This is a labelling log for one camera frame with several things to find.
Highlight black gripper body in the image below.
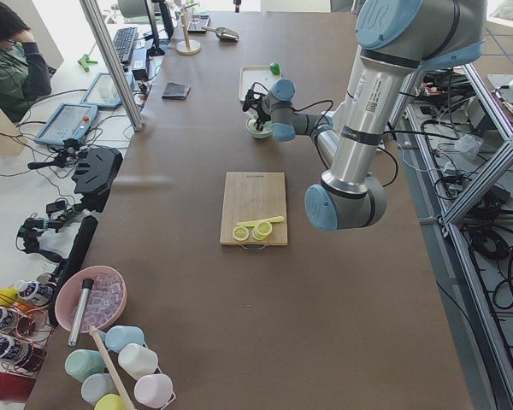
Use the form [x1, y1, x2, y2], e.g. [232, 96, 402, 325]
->
[242, 84, 271, 126]

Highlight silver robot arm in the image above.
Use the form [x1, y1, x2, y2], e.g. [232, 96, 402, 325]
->
[242, 0, 486, 231]

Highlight pale green bowl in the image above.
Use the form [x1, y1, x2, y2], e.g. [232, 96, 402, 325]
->
[245, 121, 273, 139]

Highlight pink bowl with ice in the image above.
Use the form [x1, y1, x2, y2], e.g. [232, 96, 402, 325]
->
[55, 266, 127, 333]

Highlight cream rabbit tray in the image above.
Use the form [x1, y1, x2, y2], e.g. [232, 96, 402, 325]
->
[238, 65, 282, 102]

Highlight green lime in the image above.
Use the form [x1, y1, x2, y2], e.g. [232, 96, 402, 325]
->
[269, 62, 281, 75]

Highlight metal scoop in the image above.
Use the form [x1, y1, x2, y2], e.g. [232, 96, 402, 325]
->
[203, 26, 239, 42]

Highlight bamboo cutting board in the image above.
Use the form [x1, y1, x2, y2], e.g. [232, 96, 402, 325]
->
[219, 172, 288, 246]

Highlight grey folded cloth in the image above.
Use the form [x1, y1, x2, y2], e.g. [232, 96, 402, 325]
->
[162, 81, 192, 100]

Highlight wooden mug tree stand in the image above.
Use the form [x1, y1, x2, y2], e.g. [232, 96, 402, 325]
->
[174, 1, 201, 56]

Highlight upper lemon slice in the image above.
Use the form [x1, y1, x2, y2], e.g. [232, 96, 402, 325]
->
[251, 222, 273, 240]

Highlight lemon slice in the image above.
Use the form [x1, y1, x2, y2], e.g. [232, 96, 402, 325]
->
[232, 225, 250, 242]
[251, 222, 273, 240]

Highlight lower lemon slice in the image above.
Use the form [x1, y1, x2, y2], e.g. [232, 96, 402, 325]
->
[232, 225, 250, 242]

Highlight black monitor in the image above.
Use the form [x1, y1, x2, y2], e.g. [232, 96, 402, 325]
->
[144, 0, 174, 57]

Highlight black keyboard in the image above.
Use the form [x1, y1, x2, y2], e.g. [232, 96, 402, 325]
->
[113, 26, 138, 65]

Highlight upper teach pendant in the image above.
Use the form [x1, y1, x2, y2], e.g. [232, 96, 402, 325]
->
[80, 73, 121, 110]

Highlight teach pendant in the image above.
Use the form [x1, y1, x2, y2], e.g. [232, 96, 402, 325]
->
[80, 73, 121, 110]
[34, 103, 98, 147]

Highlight lower teach pendant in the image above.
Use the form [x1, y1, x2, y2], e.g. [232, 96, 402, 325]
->
[34, 103, 98, 147]

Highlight seated person green jacket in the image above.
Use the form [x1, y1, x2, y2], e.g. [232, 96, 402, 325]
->
[0, 1, 52, 123]

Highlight white cup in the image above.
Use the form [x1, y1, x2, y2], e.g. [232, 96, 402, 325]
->
[118, 343, 158, 380]

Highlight pink cup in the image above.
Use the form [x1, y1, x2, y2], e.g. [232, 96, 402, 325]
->
[134, 373, 175, 408]

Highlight mint green cup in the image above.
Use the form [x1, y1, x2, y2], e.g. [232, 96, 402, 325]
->
[64, 349, 105, 383]

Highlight grey blue cup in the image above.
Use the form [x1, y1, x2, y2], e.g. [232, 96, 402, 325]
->
[80, 373, 117, 405]

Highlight wooden cup rack pole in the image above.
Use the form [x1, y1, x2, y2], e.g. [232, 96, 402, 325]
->
[89, 325, 135, 410]

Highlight yellow cup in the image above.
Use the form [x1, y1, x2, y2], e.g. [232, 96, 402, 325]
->
[94, 394, 127, 410]

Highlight black robot camera mount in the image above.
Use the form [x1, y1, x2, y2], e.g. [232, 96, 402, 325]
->
[72, 147, 123, 212]

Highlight aluminium frame post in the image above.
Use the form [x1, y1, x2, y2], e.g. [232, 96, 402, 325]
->
[79, 0, 144, 132]

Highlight copper wire bottle rack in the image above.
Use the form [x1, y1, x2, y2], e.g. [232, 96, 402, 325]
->
[0, 287, 52, 377]

